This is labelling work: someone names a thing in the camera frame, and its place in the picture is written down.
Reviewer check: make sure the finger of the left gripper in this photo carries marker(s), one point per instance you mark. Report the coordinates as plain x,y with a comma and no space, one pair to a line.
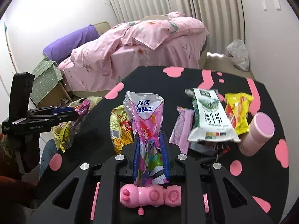
50,110
37,123

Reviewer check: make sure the pink pig toy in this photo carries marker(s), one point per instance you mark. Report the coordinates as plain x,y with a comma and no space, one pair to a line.
132,196

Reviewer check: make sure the wall socket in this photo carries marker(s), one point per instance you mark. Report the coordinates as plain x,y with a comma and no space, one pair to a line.
263,3

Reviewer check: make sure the wall switch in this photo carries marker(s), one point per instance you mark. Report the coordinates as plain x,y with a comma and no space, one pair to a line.
277,5

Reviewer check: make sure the yellow bag lined trash bin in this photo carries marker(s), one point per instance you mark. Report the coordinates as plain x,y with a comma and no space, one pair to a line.
94,100

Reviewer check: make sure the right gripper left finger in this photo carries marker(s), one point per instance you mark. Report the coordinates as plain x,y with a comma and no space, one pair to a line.
90,194

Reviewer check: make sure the purple pillow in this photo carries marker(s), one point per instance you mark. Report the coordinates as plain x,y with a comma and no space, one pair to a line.
61,49

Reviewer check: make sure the black silver wrapper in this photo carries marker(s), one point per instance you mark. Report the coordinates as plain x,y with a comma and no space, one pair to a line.
207,152

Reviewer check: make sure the white plastic bag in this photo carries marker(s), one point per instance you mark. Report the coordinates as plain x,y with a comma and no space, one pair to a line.
239,54

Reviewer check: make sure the green white milk pouch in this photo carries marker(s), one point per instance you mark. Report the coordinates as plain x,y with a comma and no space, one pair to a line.
211,122

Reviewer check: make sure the yellow red snack packet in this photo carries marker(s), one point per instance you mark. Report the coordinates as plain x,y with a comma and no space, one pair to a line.
237,110

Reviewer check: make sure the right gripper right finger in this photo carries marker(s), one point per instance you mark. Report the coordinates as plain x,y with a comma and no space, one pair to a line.
215,197

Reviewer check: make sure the person's jeans leg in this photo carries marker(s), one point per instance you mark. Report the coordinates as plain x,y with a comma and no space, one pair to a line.
49,151

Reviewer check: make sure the pink purple bar wrapper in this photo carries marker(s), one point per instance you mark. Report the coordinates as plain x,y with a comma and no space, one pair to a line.
182,129

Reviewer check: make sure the pink tissue pack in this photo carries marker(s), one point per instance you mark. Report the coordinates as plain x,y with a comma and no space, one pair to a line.
145,110

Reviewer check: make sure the green checked cloth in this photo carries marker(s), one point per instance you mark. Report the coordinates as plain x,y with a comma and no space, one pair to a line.
46,77

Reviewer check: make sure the pink floral bed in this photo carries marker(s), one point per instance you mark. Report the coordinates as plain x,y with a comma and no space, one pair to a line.
100,64

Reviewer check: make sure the pink cylinder container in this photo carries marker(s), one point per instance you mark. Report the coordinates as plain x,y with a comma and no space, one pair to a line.
261,129

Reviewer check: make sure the wooden nightstand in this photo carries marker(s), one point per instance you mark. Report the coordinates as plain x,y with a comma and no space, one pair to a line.
55,96

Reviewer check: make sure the yellow noodle snack bag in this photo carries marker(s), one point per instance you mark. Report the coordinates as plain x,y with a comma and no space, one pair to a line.
120,128

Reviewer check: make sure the magenta yellow wrapper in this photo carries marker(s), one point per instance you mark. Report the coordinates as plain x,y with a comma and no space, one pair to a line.
64,133

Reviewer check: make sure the beige pleated curtain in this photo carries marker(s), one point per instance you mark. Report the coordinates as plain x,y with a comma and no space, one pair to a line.
224,19

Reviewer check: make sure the black pink patterned tablecloth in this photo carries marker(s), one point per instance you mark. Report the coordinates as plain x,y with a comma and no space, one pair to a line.
264,175

